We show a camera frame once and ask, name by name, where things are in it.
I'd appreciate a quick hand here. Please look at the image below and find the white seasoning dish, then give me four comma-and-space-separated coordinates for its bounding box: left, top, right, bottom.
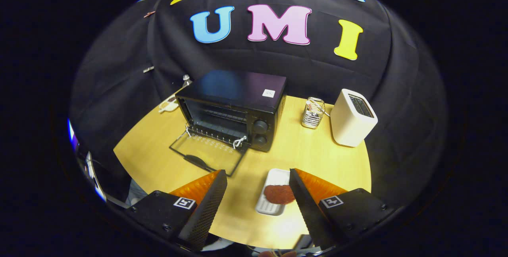
159, 97, 180, 113

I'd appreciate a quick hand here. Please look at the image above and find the white bread toaster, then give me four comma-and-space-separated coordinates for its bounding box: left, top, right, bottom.
330, 89, 378, 147

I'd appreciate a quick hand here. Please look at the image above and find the brown steak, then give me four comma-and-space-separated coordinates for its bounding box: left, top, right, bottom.
264, 185, 296, 205

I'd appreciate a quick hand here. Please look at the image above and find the black toaster oven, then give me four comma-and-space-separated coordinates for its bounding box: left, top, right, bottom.
169, 70, 287, 177

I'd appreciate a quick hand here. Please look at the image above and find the white ribbed plate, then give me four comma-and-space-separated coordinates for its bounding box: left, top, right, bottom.
256, 168, 292, 216

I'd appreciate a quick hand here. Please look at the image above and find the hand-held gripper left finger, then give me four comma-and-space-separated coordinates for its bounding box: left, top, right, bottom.
127, 170, 228, 252

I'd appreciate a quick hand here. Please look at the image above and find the small wire basket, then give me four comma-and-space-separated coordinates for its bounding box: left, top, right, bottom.
302, 97, 326, 129

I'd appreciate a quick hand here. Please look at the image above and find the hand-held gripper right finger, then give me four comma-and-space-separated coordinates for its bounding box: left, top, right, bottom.
289, 168, 398, 250

